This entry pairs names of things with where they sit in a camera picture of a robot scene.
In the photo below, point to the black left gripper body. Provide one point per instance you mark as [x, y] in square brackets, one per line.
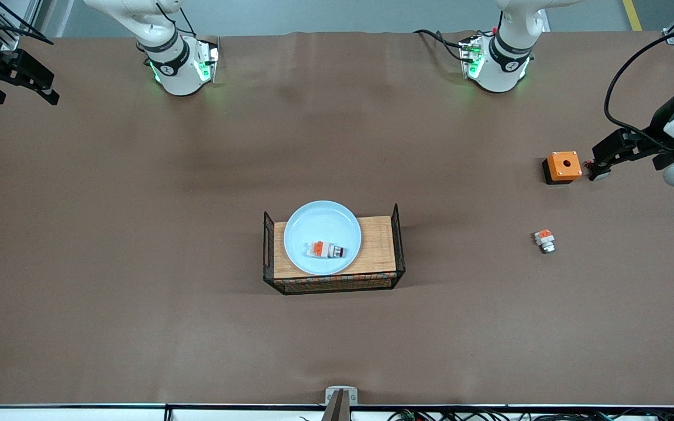
[657, 127]

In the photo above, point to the light blue round plate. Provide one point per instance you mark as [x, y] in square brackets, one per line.
[308, 228]

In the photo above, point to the red push button switch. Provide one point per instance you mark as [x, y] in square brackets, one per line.
[325, 249]

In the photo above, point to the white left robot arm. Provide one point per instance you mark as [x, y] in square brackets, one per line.
[501, 70]

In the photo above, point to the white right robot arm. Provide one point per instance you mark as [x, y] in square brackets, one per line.
[179, 70]

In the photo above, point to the black push button head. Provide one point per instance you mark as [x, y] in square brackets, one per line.
[601, 176]

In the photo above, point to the brown table cover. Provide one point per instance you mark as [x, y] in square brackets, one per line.
[79, 339]

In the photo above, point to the orange button enclosure box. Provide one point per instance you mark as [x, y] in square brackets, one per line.
[563, 165]

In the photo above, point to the white orange push button switch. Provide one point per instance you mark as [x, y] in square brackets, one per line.
[544, 240]

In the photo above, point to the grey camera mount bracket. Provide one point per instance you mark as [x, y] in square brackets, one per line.
[341, 403]

